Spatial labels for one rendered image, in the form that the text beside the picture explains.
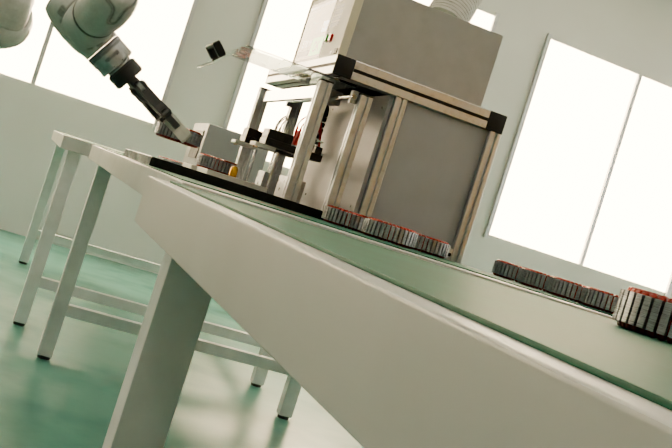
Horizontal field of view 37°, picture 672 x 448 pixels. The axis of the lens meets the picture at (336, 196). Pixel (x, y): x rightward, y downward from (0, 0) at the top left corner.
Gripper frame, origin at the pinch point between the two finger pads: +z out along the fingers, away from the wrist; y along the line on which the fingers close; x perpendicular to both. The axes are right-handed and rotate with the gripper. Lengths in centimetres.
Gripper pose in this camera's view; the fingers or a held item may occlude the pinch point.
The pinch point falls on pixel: (178, 132)
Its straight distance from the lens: 240.5
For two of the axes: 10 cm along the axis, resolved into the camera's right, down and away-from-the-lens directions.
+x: 7.2, -6.8, 1.7
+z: 6.3, 7.3, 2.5
